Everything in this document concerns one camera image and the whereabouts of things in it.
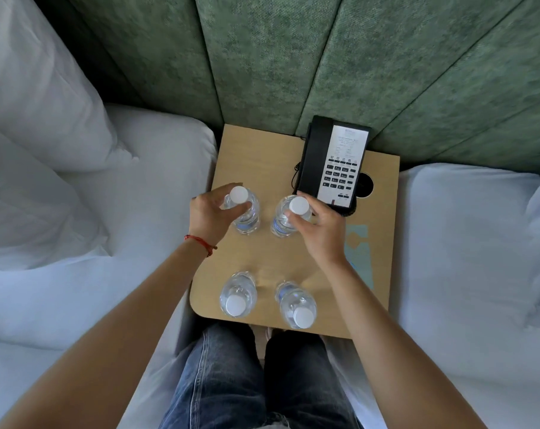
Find person's left hand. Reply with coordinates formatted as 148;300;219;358
187;183;253;251

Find person's right hand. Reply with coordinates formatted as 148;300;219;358
284;194;350;269

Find clear water bottle white cap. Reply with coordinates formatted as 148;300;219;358
275;281;319;330
271;195;316;238
221;185;262;236
219;271;258;319

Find person's right forearm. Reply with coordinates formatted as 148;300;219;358
312;258;489;429

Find person's left forearm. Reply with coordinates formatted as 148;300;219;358
0;237;271;429

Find light wooden nightstand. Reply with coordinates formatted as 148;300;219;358
190;124;401;339

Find black desk telephone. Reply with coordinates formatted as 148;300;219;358
293;114;373;217

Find light blue paper card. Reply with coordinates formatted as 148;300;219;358
345;225;374;292

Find white bed with sheet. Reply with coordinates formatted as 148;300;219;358
0;102;220;429
323;163;540;429

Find green upholstered headboard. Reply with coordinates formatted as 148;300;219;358
31;0;540;175

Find blue jeans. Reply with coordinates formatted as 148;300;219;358
158;319;365;429

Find large white pillow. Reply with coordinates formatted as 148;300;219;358
0;0;140;175

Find red string bracelet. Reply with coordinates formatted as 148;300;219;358
184;234;218;258

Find black round cable grommet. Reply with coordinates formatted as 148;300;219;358
353;171;374;200

